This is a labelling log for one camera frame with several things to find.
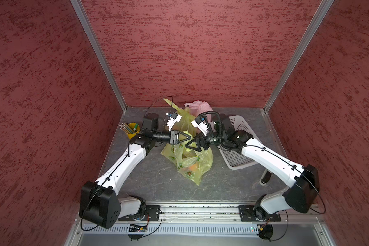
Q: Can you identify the white plastic basket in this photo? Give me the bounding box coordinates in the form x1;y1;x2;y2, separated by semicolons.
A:
218;115;259;170

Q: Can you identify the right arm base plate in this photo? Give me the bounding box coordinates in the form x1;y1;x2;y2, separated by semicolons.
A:
238;205;281;223

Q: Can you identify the left aluminium corner post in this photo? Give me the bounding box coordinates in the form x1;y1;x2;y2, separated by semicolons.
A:
70;0;128;113

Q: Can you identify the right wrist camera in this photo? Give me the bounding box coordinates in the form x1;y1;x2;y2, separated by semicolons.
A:
191;117;209;136

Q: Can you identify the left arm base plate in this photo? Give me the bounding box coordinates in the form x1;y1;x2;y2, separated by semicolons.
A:
118;205;161;222

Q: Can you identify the aluminium corner post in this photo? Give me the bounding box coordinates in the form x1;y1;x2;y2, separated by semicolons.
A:
70;0;128;113
263;0;334;114

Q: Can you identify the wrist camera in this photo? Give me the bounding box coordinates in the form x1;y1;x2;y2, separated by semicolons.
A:
166;112;182;131
191;117;209;136

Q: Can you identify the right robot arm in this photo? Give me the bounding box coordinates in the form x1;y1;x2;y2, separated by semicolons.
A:
186;111;319;221

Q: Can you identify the yellow pencil cup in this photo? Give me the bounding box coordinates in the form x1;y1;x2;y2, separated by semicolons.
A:
120;123;140;139

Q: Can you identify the aluminium front rail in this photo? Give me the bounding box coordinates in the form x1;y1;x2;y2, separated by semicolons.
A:
108;201;325;228

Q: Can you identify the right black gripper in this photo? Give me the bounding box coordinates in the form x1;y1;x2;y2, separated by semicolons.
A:
186;130;227;152

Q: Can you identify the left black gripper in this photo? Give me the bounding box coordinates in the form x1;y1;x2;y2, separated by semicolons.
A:
153;129;191;145

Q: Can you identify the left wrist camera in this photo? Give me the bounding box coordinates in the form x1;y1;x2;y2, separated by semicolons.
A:
166;112;182;131

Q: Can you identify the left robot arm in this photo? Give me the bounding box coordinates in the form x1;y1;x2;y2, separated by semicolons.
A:
79;112;191;229

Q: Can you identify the pink plastic bag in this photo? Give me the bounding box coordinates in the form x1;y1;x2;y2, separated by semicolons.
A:
184;100;213;121

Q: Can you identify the right aluminium corner post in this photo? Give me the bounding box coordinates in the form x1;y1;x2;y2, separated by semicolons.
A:
263;0;334;114

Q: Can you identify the black white marker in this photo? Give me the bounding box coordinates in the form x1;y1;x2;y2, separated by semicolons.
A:
259;169;272;186

